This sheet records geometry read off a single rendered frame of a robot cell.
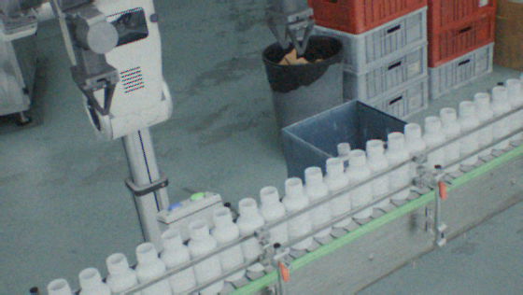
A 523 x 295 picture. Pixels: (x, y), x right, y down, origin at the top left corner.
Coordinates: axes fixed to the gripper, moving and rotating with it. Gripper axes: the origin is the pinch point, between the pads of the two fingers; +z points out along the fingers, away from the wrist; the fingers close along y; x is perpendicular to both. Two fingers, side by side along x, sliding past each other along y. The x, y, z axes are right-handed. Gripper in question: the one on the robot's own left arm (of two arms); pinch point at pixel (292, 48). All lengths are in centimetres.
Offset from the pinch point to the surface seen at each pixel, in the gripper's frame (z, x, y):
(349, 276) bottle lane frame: 52, 4, -19
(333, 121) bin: 49, -42, 46
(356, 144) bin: 61, -50, 47
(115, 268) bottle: 24, 55, -15
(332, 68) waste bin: 81, -117, 151
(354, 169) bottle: 27.0, -3.1, -15.0
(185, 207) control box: 27.8, 33.5, -0.1
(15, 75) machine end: 94, 8, 349
